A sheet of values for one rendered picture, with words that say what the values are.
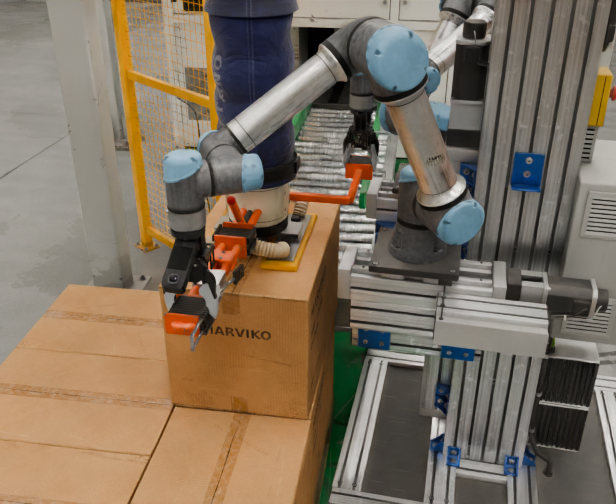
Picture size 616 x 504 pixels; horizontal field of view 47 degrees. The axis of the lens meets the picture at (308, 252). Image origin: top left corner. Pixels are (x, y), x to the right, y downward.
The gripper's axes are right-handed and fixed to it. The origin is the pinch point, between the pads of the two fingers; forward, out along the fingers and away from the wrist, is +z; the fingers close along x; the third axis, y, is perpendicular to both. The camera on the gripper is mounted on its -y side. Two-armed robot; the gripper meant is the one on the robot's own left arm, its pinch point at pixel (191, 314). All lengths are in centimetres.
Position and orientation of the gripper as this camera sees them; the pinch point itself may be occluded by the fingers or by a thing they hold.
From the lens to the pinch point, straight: 154.7
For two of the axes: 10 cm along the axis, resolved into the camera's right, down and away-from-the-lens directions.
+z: 0.0, 8.8, 4.7
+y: 1.8, -4.7, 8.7
